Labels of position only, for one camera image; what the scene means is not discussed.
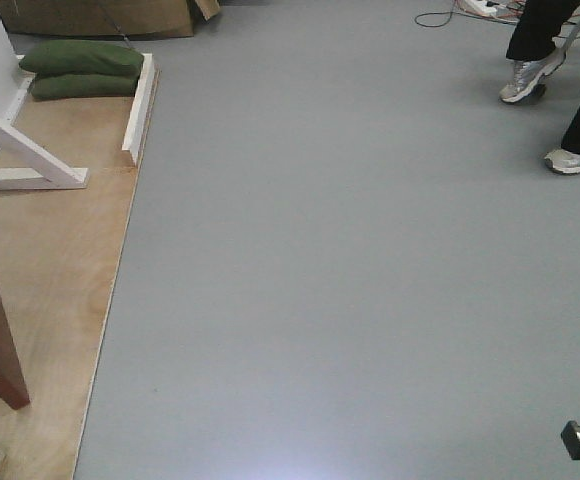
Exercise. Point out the white wooden door frame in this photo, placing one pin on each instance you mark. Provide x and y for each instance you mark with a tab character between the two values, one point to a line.
45	165

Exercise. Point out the white power strip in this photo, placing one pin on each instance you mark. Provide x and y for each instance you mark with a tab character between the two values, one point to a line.
481	7

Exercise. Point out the lower green sandbag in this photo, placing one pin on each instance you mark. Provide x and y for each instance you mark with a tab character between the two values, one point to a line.
82	86

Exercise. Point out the plywood floor board left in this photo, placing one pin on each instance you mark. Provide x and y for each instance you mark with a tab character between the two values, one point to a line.
55	280

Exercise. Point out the large open cardboard box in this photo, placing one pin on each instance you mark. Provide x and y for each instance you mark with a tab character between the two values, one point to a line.
82	18

